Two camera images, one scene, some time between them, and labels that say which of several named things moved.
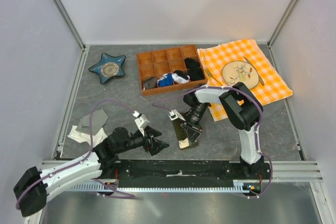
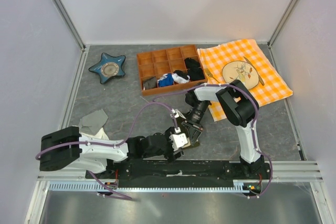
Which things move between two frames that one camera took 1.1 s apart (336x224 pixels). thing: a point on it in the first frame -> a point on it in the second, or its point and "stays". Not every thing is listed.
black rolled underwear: [194, 69] stays
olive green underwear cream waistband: [182, 135] stays
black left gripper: [156, 145] -> [170, 156]
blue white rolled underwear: [166, 80] stays
